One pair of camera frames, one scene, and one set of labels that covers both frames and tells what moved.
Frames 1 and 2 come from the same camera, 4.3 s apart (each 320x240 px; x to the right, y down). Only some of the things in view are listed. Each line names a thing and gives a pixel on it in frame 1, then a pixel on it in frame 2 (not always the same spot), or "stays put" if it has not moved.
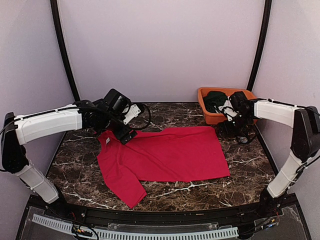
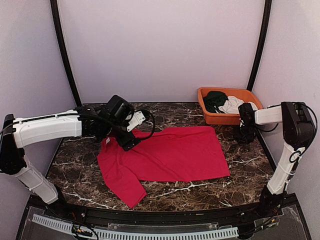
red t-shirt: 167,154 stays put
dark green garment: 214,98 stays put
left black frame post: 54,5 stays put
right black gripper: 229,129 → 250,138
